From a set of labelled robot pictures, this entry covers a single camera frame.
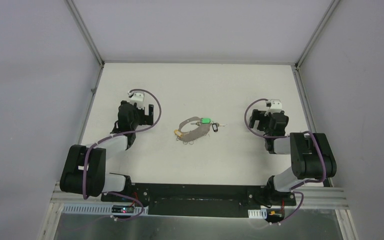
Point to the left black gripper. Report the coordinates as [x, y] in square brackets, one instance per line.
[144, 116]

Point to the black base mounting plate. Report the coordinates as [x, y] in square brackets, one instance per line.
[197, 200]

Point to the key with black tag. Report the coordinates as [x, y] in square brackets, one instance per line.
[215, 126]

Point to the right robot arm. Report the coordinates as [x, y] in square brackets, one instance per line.
[311, 158]

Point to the key with yellow tag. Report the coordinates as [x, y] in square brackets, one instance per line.
[178, 133]

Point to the perforated metal ring plate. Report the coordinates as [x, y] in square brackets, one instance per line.
[200, 131]

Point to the green key tag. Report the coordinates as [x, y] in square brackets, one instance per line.
[206, 120]

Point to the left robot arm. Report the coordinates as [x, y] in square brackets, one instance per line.
[84, 171]

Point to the white slotted cable duct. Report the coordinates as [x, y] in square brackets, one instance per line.
[103, 209]

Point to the aluminium frame rail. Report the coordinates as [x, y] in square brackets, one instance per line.
[315, 197]

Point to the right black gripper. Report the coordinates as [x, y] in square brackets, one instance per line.
[258, 115]

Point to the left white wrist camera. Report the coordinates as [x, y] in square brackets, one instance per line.
[137, 100]

